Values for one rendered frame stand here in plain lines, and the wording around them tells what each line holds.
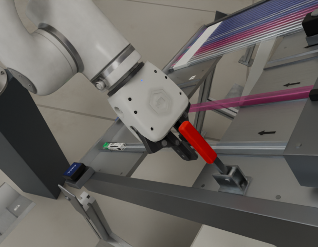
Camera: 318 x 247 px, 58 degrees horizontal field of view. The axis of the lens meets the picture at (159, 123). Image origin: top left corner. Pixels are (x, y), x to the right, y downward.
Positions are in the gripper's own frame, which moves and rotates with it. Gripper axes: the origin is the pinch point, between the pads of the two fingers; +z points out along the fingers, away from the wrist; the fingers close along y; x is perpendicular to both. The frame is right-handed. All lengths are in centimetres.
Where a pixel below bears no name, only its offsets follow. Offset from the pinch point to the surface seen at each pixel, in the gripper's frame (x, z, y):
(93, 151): 31.3, -6.0, -2.4
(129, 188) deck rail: 7.2, -1.2, -10.0
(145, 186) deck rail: 2.9, -0.9, -9.3
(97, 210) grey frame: 40.6, 7.5, -11.1
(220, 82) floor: 91, 36, 106
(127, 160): 16.0, -1.9, -3.5
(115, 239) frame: 59, 25, -12
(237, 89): 83, 45, 104
